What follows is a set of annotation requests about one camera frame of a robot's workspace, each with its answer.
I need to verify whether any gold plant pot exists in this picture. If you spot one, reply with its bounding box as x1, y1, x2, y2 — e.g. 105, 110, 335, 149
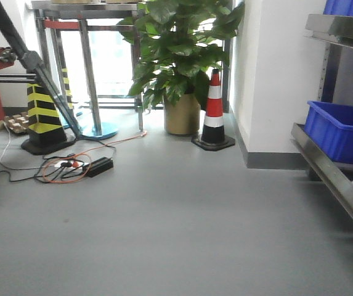
163, 94, 201, 136

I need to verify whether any red white traffic cone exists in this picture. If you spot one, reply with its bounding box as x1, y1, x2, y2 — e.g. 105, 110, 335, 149
191, 68, 235, 151

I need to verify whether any black power adapter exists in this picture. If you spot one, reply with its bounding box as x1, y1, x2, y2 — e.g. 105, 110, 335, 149
83, 157, 113, 178

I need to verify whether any blue round stanchion base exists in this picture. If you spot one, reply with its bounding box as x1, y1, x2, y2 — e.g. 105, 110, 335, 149
78, 122, 118, 141

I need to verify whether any white power strip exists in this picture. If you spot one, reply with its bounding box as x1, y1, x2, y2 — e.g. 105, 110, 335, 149
54, 158, 81, 169

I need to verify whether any green potted plant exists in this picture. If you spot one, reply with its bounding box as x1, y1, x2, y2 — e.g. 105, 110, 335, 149
119, 0, 245, 109

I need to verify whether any yellow black traffic cone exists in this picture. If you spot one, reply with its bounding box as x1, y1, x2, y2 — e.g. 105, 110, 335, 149
22, 83, 75, 155

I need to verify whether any wooden pallet piece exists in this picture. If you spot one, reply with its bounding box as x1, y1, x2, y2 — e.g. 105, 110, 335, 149
4, 112, 29, 134

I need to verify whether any blue bin lower centre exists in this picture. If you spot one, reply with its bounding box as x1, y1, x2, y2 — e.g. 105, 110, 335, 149
304, 101, 353, 164

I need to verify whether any black tripod leg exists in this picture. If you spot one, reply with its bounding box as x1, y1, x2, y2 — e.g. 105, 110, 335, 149
0, 2, 82, 139

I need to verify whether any metal frame table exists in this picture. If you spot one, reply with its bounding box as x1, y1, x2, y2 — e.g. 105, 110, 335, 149
30, 0, 146, 131

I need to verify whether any stainless steel shelf rail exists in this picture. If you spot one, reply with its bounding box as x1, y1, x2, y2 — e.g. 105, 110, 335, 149
305, 14, 353, 49

